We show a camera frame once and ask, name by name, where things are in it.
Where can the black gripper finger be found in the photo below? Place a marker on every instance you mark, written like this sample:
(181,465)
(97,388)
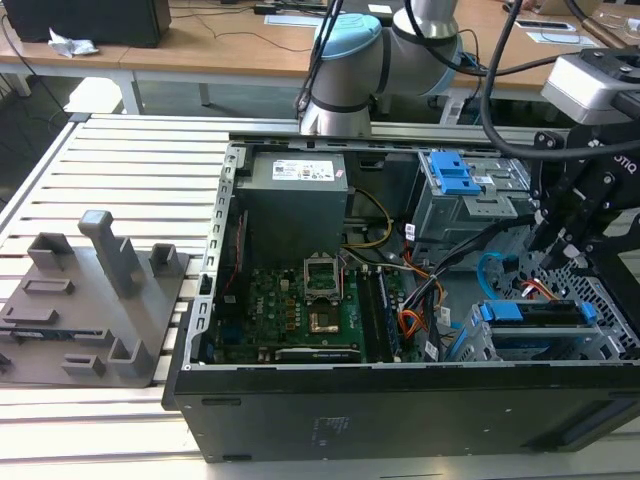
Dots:
(602,200)
(542,175)

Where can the hard disk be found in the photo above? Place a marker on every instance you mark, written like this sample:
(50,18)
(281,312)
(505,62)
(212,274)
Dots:
(505,312)

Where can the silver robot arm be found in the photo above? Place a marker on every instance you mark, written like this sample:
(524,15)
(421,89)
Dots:
(380,60)

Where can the metal disk bay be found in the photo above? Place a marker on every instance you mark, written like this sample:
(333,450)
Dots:
(607,330)

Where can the blue-grey disk in bay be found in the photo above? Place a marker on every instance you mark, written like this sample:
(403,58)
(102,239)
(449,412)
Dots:
(540,345)

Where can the blue plastic cage latch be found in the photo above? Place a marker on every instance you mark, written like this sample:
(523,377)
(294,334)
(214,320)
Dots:
(455,172)

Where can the metal drive cage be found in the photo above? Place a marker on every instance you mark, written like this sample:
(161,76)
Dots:
(450,220)

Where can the wooden desk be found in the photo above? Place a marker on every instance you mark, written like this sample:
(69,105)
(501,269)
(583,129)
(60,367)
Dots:
(200,50)
(500,45)

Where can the RAM stick with blue label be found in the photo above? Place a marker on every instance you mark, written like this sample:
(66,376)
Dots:
(389,315)

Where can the CPU socket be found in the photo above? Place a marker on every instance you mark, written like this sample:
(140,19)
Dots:
(322,277)

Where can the grey power supply unit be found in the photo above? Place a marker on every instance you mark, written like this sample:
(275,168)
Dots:
(290,210)

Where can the bare brown chipset chip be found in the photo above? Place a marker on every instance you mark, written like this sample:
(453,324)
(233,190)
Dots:
(325,322)

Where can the black open PC case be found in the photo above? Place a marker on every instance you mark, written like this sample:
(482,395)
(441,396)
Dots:
(400,410)

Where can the black graphics card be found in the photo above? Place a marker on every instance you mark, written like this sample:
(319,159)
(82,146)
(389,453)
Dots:
(320,355)

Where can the green Dell motherboard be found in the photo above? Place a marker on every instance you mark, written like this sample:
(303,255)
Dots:
(280,310)

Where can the grey parts rack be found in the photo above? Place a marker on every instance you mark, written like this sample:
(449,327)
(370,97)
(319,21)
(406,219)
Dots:
(90,320)

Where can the black box on desk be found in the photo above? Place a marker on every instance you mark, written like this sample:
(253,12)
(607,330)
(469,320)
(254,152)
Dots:
(90,20)

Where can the crumpled white paper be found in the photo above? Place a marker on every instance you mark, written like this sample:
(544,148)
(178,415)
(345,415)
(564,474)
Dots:
(70,45)

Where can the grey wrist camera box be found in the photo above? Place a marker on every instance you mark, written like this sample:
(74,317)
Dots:
(580,90)

